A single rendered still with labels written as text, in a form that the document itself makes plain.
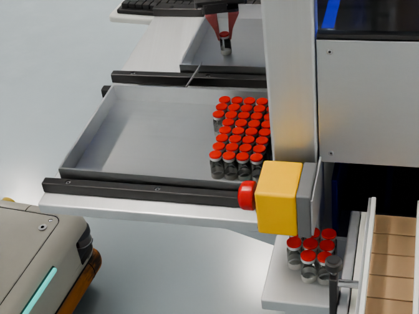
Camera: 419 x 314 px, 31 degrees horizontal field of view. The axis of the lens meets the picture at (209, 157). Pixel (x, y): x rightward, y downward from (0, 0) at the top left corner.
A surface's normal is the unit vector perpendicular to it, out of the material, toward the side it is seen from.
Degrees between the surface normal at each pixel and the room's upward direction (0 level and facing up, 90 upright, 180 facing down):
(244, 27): 0
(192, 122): 0
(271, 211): 90
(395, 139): 90
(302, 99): 90
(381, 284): 0
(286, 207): 90
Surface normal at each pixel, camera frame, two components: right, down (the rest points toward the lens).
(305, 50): -0.24, 0.61
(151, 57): -0.11, -0.79
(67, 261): 0.94, 0.12
